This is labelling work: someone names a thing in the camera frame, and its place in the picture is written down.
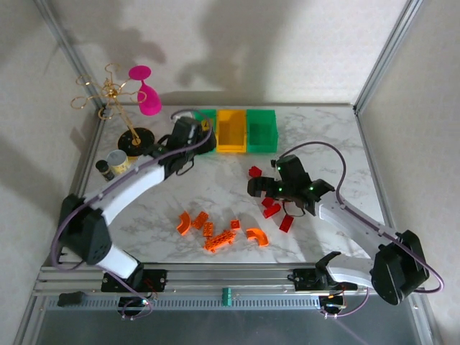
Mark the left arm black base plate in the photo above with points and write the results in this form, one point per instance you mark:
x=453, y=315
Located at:
x=154, y=280

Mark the green plastic bin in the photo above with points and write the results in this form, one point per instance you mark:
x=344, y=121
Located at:
x=261, y=147
x=212, y=115

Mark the yellow plastic bin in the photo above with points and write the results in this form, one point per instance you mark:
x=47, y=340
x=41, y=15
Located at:
x=231, y=148

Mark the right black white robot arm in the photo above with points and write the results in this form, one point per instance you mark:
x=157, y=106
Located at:
x=359, y=223

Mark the aluminium frame post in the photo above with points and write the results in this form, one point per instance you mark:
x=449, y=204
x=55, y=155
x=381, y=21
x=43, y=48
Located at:
x=385, y=54
x=66, y=43

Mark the orange curved lego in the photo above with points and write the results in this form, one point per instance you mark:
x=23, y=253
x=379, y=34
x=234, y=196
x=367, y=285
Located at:
x=183, y=223
x=259, y=238

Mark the small circuit board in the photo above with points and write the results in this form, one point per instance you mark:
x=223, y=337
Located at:
x=334, y=305
x=138, y=302

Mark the green clamp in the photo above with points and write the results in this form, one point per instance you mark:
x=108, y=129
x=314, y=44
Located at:
x=226, y=297

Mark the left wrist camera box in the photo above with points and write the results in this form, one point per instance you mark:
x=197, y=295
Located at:
x=185, y=129

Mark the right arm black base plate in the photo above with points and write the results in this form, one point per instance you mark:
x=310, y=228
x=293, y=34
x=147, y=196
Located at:
x=305, y=280

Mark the small orange lego brick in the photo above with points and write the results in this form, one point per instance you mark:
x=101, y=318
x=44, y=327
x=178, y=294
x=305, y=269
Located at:
x=235, y=224

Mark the aluminium side rail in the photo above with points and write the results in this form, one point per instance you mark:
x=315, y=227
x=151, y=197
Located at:
x=88, y=154
x=369, y=151

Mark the small black bottle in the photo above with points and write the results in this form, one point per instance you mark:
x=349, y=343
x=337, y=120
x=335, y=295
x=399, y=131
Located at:
x=105, y=170

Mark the red lego brick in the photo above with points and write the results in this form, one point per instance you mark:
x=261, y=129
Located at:
x=267, y=202
x=255, y=171
x=272, y=211
x=286, y=223

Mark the pink plastic wine glass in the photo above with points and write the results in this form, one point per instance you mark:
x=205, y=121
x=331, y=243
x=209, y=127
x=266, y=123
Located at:
x=149, y=100

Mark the aluminium mounting rail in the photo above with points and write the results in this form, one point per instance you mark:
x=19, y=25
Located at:
x=230, y=278

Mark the gold glass rack stand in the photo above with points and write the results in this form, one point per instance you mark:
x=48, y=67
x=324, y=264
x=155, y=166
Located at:
x=143, y=138

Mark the long orange lego plate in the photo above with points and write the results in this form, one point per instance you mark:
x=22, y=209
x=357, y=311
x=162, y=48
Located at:
x=219, y=240

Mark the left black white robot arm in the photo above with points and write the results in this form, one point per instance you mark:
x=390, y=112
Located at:
x=136, y=183

